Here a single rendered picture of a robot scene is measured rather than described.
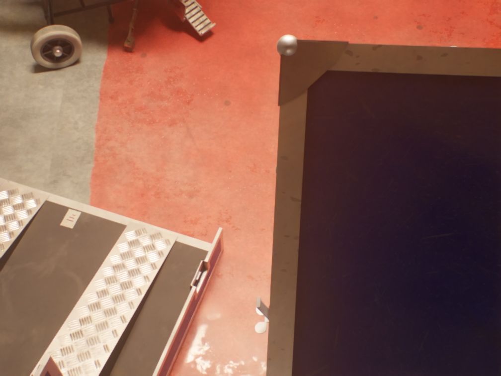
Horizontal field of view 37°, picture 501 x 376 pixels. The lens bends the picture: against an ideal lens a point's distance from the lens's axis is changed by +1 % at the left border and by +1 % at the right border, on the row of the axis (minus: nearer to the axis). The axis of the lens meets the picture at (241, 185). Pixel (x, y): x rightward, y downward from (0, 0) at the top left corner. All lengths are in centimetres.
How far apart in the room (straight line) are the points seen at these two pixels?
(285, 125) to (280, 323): 19
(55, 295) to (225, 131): 89
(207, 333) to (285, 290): 177
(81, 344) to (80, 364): 7
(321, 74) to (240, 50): 249
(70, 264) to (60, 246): 8
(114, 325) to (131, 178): 63
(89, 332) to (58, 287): 26
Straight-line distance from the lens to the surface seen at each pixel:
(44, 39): 310
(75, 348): 240
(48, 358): 149
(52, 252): 269
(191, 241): 264
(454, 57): 72
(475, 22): 341
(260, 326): 152
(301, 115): 70
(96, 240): 268
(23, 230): 274
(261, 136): 289
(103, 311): 247
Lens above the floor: 230
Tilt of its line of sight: 56 degrees down
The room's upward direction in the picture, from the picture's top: 2 degrees counter-clockwise
